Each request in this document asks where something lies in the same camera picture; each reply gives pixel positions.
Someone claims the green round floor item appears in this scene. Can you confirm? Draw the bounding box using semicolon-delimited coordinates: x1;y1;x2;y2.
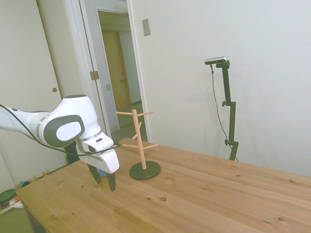
0;189;18;207

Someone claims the white door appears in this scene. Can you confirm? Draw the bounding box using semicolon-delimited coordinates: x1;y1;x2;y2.
36;0;110;168

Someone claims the black camera stand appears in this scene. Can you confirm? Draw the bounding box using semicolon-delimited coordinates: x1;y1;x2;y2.
215;60;240;162

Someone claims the wooden mug tree black base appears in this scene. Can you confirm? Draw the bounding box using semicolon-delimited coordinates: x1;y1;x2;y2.
115;109;162;181

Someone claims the grey wall switch plate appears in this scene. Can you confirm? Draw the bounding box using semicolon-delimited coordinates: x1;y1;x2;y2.
141;18;151;37

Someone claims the white floor item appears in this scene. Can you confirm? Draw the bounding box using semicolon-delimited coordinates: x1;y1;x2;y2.
0;200;24;214

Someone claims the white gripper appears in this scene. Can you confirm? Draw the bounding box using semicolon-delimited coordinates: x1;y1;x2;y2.
77;145;121;193

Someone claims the silver exterior camera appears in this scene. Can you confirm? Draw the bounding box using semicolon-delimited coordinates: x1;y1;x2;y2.
204;56;229;66

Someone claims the grey camera cable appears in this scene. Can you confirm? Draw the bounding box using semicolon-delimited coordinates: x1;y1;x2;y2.
209;63;239;162

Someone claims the black upright post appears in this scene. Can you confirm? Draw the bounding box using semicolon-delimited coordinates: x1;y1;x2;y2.
65;142;80;166

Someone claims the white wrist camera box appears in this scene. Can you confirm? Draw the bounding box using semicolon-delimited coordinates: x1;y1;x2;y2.
82;133;115;154

